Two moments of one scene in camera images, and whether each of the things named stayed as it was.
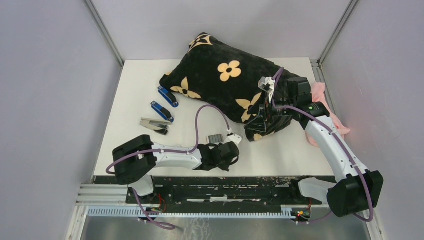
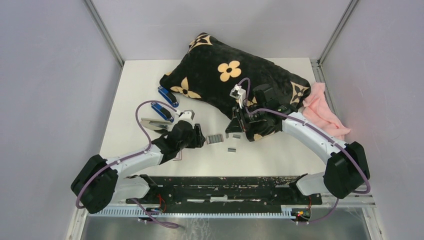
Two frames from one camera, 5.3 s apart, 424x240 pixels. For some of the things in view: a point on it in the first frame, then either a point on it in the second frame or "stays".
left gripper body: (223, 165) -> (190, 143)
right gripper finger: (257, 124) -> (235, 125)
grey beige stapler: (161, 126) stays
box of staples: (216, 139) stays
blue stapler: (162, 112) stays
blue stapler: (168, 97) stays
